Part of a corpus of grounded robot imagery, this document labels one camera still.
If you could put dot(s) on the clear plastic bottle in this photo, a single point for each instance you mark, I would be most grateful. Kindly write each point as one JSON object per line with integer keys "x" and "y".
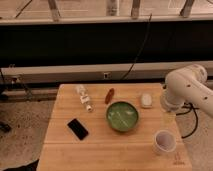
{"x": 84, "y": 97}

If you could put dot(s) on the green ceramic bowl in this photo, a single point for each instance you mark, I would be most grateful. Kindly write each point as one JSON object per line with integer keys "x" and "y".
{"x": 122, "y": 116}

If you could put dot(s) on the white paper cup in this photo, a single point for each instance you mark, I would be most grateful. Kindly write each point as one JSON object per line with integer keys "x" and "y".
{"x": 164, "y": 142}

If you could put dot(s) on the white wall outlet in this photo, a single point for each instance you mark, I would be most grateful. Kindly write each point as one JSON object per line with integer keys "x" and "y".
{"x": 106, "y": 76}

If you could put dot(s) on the brown sausage-shaped object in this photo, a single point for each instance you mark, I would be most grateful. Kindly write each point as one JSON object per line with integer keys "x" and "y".
{"x": 109, "y": 96}

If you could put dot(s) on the white computer mouse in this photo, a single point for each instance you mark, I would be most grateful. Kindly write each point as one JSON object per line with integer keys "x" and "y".
{"x": 146, "y": 100}

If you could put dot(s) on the black smartphone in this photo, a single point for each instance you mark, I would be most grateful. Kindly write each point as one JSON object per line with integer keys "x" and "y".
{"x": 78, "y": 129}

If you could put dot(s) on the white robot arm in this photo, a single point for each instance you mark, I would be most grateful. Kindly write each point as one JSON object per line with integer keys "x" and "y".
{"x": 187, "y": 84}

